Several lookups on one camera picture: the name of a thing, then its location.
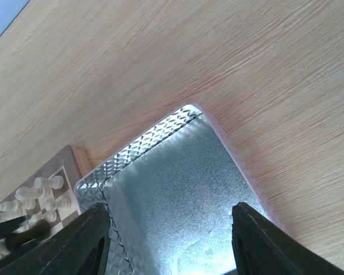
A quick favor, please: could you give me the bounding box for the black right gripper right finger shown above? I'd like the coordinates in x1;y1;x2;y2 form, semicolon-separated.
232;202;344;275

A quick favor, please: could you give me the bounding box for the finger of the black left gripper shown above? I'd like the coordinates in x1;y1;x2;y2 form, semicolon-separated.
0;216;26;240

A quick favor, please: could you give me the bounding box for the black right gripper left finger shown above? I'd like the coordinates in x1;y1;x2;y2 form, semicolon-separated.
0;203;111;274

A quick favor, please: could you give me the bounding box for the wooden chess board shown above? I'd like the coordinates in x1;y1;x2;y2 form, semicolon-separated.
0;144;91;264

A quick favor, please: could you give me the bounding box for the white rook far corner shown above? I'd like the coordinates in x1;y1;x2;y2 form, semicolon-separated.
47;175;64;190

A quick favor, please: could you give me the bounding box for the silver metal tin tray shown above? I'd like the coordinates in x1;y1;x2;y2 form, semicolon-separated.
75;104;285;274

